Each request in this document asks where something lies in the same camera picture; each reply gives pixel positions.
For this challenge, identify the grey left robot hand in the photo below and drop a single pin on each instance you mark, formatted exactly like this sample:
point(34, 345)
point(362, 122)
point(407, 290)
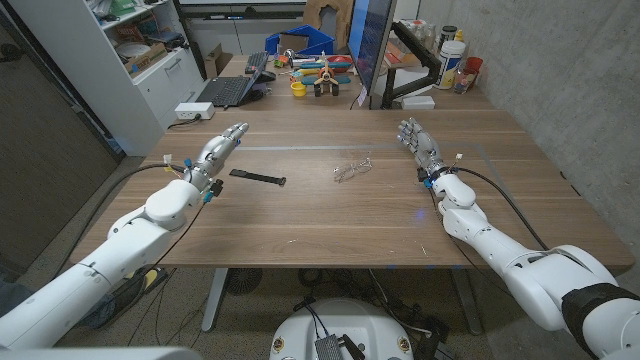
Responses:
point(215, 152)

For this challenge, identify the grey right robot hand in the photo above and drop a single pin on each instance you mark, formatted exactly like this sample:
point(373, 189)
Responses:
point(425, 145)

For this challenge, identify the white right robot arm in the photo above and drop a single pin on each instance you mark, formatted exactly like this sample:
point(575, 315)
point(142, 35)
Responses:
point(525, 270)

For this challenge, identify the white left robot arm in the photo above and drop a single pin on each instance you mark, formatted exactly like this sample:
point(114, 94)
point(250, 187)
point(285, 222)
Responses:
point(120, 245)

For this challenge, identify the small white box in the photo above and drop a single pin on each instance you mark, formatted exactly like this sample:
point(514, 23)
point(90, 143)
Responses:
point(417, 102)

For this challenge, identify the white power strip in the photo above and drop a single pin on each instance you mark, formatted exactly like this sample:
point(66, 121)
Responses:
point(194, 110)

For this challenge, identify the black laptop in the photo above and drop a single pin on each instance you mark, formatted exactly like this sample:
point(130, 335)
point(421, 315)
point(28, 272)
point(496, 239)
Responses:
point(225, 90)

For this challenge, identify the clear glass jar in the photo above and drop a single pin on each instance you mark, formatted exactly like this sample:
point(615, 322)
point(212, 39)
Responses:
point(462, 81)

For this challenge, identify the white canister with label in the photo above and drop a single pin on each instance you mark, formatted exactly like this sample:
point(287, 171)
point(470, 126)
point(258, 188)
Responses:
point(449, 65)

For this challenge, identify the open brown cardboard box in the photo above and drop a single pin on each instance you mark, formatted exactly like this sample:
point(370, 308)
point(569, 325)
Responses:
point(216, 62)

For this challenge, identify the black computer mouse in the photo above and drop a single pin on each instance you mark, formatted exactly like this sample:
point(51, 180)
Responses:
point(266, 76)

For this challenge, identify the black keyboard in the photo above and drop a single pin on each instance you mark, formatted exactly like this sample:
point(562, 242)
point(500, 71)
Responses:
point(256, 61)

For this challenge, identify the small yellow cup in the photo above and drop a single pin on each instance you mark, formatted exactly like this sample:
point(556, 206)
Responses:
point(298, 89)

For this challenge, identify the small colourful toy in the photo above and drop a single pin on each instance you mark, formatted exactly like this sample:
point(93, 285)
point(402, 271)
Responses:
point(281, 61)

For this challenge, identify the dark bottle with black lid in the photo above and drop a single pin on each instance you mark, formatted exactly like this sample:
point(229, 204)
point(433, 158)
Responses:
point(447, 34)

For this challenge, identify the yellow bottle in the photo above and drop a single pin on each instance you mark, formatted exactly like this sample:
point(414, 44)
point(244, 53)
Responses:
point(459, 36)

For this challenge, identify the printed cardboard shelf box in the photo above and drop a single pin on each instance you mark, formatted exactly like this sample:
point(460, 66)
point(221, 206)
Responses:
point(147, 57)

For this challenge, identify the black computer monitor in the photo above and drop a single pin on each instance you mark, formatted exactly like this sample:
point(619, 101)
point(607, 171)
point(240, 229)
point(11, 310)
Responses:
point(372, 40)

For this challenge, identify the red bowl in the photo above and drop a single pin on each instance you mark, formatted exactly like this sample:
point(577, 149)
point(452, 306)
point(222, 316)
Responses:
point(342, 59)

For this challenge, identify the wooden toy airplane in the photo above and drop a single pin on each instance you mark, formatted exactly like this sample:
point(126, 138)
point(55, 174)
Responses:
point(326, 77)

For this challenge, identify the round black fan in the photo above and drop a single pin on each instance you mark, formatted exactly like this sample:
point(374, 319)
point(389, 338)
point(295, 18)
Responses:
point(243, 281)

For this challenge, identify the white plate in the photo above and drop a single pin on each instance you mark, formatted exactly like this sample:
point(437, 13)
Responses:
point(131, 50)

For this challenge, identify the white shelf cabinet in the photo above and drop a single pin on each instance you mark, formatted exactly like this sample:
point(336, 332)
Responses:
point(100, 85)

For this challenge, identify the yellow black foot pedal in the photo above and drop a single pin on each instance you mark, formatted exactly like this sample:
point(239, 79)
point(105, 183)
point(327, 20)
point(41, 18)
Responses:
point(156, 276)

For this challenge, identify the grey metal table leg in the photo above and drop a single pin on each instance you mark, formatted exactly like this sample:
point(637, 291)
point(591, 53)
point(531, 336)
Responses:
point(467, 305)
point(215, 300)

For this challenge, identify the blue plastic bin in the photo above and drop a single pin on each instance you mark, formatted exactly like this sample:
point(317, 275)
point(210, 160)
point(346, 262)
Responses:
point(320, 39)

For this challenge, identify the black shoe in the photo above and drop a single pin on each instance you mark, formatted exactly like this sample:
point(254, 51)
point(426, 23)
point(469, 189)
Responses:
point(125, 296)

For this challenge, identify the green box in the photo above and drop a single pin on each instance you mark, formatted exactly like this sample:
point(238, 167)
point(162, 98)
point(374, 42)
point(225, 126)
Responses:
point(122, 6)

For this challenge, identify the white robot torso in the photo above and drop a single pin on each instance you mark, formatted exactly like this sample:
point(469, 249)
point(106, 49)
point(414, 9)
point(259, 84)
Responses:
point(350, 320)

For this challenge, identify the grey finned module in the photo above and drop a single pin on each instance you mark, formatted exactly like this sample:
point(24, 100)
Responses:
point(328, 348)

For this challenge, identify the person's leg in jeans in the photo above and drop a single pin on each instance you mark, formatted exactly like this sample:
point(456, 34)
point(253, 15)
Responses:
point(7, 300)

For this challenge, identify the clear frame glasses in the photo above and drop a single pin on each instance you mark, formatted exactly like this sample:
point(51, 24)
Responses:
point(345, 172)

